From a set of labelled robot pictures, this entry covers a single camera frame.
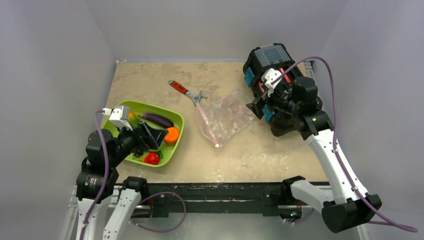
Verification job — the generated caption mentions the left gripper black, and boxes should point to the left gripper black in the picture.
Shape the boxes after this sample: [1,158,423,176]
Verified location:
[107,119,167,166]

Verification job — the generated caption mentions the orange fake tangerine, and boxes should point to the orange fake tangerine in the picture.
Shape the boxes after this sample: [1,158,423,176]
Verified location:
[164,126,180,145]

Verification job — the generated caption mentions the purple fake eggplant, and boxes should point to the purple fake eggplant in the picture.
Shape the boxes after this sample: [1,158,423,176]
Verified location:
[140,113,174,129]

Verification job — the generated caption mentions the red fake fruit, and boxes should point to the red fake fruit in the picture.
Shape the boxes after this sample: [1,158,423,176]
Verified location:
[142,152,161,165]

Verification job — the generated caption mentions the green orange fake mango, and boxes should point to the green orange fake mango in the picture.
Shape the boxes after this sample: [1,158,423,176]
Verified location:
[128,110,140,128]

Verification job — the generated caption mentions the clear zip top bag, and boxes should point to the clear zip top bag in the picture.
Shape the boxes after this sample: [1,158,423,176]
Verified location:
[195,89,256,149]

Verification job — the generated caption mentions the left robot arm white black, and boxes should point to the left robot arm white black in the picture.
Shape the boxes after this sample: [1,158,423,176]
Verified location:
[76,121,168,240]

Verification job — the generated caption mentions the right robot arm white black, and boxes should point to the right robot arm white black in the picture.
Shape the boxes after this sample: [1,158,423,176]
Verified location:
[247,76,382,233]

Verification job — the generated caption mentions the green plastic tray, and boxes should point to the green plastic tray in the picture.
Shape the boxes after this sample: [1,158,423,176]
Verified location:
[120,100,185,168]

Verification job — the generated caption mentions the black plastic toolbox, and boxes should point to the black plastic toolbox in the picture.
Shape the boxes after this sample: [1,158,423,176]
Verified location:
[242,42,323,137]

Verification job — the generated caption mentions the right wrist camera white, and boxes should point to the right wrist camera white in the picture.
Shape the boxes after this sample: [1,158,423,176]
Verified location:
[261,68,283,97]

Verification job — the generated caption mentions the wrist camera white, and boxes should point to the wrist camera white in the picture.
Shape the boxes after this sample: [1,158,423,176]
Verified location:
[102,105,133,131]
[261,68,283,97]

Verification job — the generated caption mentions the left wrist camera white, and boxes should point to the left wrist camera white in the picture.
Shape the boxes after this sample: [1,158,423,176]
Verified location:
[102,105,133,131]

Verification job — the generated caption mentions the red handled adjustable wrench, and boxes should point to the red handled adjustable wrench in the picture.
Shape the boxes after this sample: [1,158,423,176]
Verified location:
[168,79,208,106]

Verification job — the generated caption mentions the purple cable at base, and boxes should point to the purple cable at base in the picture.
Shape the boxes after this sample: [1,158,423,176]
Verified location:
[127,192,187,234]

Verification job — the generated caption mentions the black mounting base rail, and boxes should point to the black mounting base rail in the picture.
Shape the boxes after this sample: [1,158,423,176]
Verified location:
[132,182,312,221]

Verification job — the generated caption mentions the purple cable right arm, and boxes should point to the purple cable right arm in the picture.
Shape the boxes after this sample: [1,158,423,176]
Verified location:
[271,56,419,233]

